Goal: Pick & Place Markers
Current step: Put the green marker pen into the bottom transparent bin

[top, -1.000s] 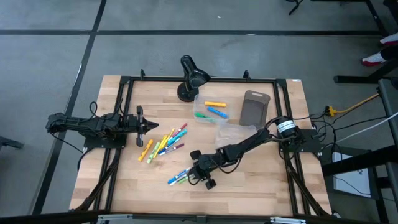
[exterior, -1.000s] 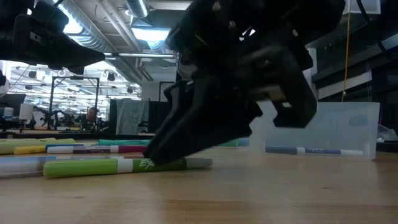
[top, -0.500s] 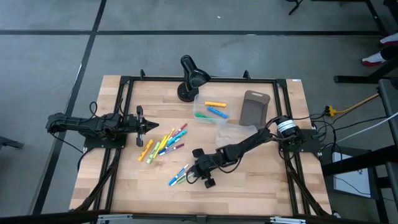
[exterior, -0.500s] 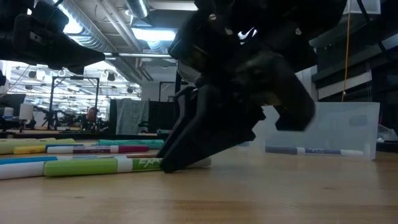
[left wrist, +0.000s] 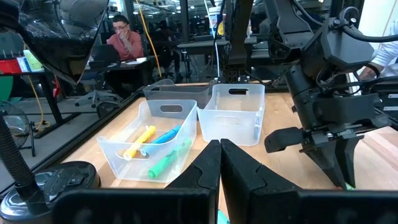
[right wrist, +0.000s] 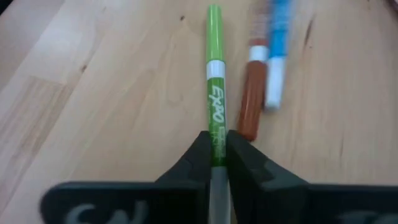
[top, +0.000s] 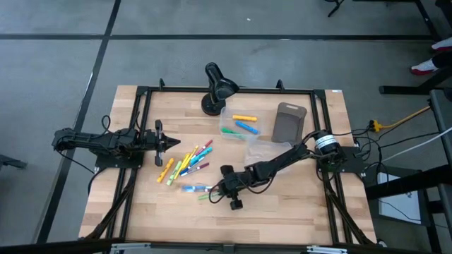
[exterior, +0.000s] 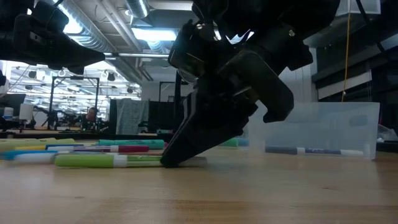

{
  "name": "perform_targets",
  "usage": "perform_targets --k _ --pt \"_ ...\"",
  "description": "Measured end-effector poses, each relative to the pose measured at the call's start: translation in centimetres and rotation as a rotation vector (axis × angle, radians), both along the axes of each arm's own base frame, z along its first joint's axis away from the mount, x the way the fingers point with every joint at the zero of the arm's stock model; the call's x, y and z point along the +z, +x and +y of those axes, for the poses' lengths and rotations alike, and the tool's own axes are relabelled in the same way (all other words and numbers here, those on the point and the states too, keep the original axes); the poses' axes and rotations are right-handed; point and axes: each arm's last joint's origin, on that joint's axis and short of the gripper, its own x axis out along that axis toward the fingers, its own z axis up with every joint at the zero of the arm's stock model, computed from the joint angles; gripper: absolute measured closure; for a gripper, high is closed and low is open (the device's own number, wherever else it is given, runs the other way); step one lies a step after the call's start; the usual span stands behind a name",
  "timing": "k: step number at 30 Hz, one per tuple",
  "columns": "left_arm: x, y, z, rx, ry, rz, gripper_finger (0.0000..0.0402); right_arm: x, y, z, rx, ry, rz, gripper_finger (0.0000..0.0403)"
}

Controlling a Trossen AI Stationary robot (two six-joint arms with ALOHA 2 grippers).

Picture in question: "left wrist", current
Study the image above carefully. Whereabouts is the white cable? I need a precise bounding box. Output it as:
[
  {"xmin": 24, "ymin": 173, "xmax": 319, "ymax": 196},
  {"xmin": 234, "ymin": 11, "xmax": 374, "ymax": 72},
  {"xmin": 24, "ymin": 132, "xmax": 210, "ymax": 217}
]
[{"xmin": 203, "ymin": 0, "xmax": 222, "ymax": 78}]

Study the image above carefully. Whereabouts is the black laptop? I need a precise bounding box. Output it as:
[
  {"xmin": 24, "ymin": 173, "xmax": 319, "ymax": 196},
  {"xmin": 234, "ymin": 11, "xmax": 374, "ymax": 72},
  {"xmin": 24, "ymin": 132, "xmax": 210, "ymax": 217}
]
[{"xmin": 89, "ymin": 43, "xmax": 121, "ymax": 70}]

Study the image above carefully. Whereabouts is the green highlighter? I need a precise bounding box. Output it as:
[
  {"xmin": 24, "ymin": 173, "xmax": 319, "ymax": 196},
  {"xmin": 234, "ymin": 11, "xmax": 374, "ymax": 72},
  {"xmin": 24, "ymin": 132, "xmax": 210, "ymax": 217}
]
[{"xmin": 147, "ymin": 139, "xmax": 192, "ymax": 180}]

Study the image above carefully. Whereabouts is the black table frame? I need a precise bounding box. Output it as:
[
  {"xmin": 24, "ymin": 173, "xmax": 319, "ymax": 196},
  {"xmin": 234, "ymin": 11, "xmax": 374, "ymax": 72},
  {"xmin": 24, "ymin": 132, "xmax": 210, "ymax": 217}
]
[{"xmin": 0, "ymin": 79, "xmax": 398, "ymax": 197}]

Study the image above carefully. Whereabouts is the green paper pack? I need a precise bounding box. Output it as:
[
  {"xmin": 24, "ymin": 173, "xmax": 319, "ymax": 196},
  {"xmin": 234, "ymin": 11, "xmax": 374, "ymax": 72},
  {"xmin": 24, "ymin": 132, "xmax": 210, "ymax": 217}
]
[{"xmin": 23, "ymin": 49, "xmax": 45, "ymax": 72}]

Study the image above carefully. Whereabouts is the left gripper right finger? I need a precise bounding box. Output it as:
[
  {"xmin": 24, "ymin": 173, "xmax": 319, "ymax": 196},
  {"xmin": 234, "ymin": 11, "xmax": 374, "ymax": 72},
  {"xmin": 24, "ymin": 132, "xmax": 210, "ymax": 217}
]
[{"xmin": 221, "ymin": 139, "xmax": 398, "ymax": 224}]

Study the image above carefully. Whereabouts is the office chair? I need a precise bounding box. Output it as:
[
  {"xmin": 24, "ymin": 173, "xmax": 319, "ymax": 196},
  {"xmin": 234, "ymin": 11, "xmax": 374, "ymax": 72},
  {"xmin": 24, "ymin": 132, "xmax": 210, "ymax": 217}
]
[{"xmin": 73, "ymin": 60, "xmax": 123, "ymax": 110}]

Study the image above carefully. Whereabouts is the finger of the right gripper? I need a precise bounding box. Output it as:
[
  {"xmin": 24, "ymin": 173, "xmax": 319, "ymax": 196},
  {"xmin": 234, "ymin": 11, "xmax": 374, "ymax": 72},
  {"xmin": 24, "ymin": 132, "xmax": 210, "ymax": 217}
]
[
  {"xmin": 335, "ymin": 134, "xmax": 365, "ymax": 190},
  {"xmin": 306, "ymin": 143, "xmax": 346, "ymax": 190}
]

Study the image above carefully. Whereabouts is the person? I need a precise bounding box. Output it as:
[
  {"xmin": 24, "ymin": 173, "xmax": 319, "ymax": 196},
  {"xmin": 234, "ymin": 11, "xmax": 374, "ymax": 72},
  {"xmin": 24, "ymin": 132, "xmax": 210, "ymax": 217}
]
[
  {"xmin": 105, "ymin": 14, "xmax": 146, "ymax": 62},
  {"xmin": 357, "ymin": 18, "xmax": 398, "ymax": 82}
]

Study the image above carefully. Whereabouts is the teal highlighter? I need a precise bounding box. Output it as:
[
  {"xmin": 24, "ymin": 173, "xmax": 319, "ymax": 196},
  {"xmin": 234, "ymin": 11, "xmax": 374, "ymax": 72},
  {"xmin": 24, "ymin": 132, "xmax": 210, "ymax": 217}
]
[{"xmin": 216, "ymin": 208, "xmax": 230, "ymax": 224}]

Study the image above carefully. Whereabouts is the yellow power cable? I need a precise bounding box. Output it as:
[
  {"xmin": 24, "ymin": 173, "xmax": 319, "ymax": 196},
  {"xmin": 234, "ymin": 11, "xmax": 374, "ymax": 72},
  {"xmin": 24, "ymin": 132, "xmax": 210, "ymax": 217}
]
[
  {"xmin": 134, "ymin": 0, "xmax": 163, "ymax": 78},
  {"xmin": 26, "ymin": 74, "xmax": 52, "ymax": 131}
]

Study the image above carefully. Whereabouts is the clear plastic bin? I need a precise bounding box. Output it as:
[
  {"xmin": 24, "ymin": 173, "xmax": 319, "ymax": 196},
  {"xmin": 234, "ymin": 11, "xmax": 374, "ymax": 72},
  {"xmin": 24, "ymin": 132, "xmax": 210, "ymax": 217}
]
[
  {"xmin": 197, "ymin": 83, "xmax": 266, "ymax": 147},
  {"xmin": 96, "ymin": 99, "xmax": 198, "ymax": 184}
]

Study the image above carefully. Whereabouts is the black office desk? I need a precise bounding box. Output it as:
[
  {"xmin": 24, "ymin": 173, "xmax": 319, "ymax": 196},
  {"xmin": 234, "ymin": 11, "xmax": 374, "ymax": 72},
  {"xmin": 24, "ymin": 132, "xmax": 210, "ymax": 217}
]
[{"xmin": 83, "ymin": 55, "xmax": 158, "ymax": 94}]

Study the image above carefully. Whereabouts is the round floor fan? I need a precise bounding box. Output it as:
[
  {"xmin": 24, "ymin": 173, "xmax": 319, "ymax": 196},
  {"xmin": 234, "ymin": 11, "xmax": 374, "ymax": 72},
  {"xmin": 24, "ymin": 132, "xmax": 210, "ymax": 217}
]
[{"xmin": 0, "ymin": 99, "xmax": 37, "ymax": 158}]

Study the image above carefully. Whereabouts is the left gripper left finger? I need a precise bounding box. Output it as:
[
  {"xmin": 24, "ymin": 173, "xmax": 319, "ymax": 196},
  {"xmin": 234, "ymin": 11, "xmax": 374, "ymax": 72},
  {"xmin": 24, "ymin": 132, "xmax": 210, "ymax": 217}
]
[{"xmin": 52, "ymin": 139, "xmax": 222, "ymax": 224}]

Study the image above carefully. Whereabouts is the red storage box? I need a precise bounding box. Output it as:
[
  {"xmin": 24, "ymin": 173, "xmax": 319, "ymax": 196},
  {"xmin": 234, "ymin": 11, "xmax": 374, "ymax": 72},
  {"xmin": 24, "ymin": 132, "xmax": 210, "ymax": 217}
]
[{"xmin": 0, "ymin": 58, "xmax": 22, "ymax": 75}]

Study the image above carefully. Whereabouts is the black desk lamp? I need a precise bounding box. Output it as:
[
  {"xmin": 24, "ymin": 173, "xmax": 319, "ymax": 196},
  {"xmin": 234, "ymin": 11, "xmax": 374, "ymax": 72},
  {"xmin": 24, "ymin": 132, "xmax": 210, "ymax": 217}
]
[{"xmin": 0, "ymin": 0, "xmax": 110, "ymax": 224}]

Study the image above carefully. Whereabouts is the orange-yellow highlighter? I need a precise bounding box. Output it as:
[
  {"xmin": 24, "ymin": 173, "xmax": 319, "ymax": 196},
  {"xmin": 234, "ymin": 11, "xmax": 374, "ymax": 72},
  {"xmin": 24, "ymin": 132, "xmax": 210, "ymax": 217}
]
[{"xmin": 123, "ymin": 125, "xmax": 157, "ymax": 161}]

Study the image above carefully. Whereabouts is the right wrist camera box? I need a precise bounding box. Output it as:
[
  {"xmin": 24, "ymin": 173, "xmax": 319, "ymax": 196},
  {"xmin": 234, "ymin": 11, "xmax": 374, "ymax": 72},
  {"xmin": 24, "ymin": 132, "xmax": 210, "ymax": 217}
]
[{"xmin": 264, "ymin": 126, "xmax": 305, "ymax": 154}]

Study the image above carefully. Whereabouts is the blue highlighter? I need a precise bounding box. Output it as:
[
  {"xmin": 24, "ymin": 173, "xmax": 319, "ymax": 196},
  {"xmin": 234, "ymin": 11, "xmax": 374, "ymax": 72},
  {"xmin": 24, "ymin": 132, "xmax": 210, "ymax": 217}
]
[{"xmin": 139, "ymin": 124, "xmax": 183, "ymax": 156}]

